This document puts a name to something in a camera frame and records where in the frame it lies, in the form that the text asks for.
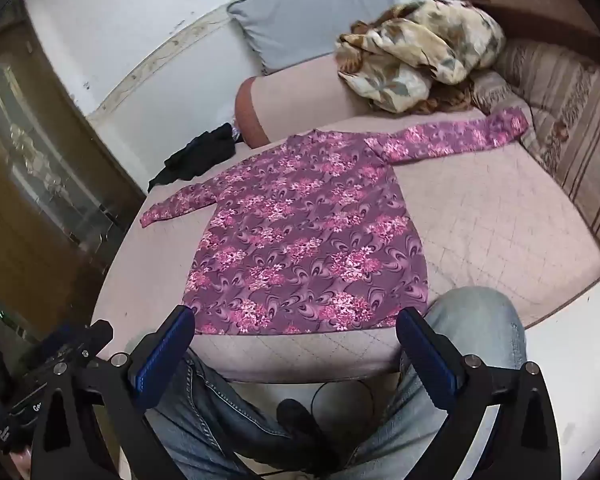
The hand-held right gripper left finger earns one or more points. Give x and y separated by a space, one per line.
165 355

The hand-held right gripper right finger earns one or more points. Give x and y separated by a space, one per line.
427 355

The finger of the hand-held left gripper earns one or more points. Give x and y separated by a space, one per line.
80 340

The purple floral long-sleeved shirt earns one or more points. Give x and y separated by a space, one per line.
305 240

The black clothes pile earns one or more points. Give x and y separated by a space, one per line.
200 152

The person's right leg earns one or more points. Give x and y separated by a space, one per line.
475 320

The person's leg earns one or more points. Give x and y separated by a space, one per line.
475 320
215 420

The person's left leg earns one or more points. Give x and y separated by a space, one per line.
215 420

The black shoe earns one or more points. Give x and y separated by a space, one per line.
305 425

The pink quilted sofa seat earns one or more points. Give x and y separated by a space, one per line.
480 220

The wooden door with glass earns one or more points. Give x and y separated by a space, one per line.
35 170

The striped patterned cushion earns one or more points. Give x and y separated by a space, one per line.
555 105

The pink and brown bolster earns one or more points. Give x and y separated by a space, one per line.
300 95

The cream floral blanket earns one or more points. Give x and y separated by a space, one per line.
420 50

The grey pillow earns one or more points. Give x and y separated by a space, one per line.
310 15

